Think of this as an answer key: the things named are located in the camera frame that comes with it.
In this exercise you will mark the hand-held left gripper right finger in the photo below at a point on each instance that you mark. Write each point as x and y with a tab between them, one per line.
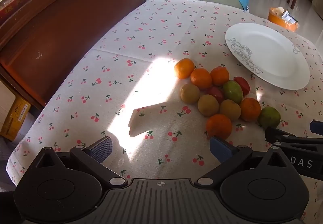
221	148

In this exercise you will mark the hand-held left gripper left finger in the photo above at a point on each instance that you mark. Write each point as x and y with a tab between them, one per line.
101	149

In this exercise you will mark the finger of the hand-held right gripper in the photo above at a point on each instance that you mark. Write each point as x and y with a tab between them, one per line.
282	136
317	127

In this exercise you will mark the orange tangerine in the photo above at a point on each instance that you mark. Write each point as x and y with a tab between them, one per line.
250	109
219	126
184	68
201	78
219	76

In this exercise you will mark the green citrus fruit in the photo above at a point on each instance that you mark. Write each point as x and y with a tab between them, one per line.
269	117

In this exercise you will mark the brown kiwi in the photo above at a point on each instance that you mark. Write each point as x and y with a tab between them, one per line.
189	93
208	105
230	110

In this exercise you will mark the small red fruit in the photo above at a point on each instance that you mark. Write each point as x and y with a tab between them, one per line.
243	85
215	93

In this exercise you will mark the green and red mango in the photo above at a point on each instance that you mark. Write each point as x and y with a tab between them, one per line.
232	91

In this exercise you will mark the white plate with line drawing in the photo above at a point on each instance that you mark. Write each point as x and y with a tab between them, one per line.
272	54

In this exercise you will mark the yellow cardboard box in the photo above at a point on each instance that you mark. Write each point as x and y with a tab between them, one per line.
15	120

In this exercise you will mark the orange waste bin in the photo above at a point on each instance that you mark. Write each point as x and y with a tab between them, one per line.
280	21

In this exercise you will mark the silver foil packet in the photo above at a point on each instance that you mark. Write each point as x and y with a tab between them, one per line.
289	18

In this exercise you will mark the dark wooden cabinet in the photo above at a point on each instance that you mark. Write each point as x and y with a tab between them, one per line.
63	37

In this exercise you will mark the cherry print tablecloth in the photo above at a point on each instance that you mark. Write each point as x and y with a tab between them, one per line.
151	37

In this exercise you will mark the white paper in bin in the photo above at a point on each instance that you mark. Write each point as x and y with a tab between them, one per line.
277	11

